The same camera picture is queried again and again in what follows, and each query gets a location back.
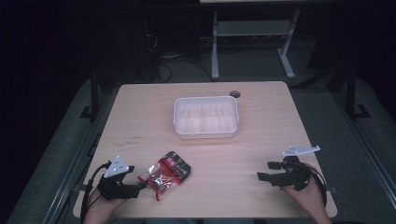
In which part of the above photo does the person's left hand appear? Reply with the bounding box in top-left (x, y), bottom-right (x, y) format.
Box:
top-left (82, 188), bottom-right (126, 224)

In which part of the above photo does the black floor cable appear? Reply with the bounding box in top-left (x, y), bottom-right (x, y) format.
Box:
top-left (157, 54), bottom-right (214, 83)

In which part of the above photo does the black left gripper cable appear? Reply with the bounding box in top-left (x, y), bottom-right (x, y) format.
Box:
top-left (79, 161), bottom-right (112, 224)

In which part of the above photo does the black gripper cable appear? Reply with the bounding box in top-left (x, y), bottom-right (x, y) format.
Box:
top-left (79, 161), bottom-right (112, 224)
top-left (300, 161), bottom-right (329, 207)

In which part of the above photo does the white plastic container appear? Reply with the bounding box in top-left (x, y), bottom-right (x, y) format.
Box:
top-left (173, 95), bottom-right (241, 140)

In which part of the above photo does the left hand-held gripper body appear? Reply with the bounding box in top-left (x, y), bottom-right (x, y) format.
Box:
top-left (97, 155), bottom-right (141, 201)

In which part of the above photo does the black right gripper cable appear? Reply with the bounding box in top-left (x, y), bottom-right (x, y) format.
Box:
top-left (300, 161), bottom-right (329, 207)

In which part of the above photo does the white metal desk frame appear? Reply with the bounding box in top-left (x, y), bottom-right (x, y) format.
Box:
top-left (210, 8), bottom-right (302, 80)

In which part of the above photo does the black metal stand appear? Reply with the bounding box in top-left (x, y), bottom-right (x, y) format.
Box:
top-left (346, 63), bottom-right (372, 121)
top-left (78, 69), bottom-right (101, 121)

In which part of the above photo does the red and black snack packet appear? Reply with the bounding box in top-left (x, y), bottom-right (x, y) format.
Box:
top-left (137, 150), bottom-right (192, 202)

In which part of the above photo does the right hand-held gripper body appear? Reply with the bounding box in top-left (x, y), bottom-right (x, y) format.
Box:
top-left (274, 145), bottom-right (321, 191)

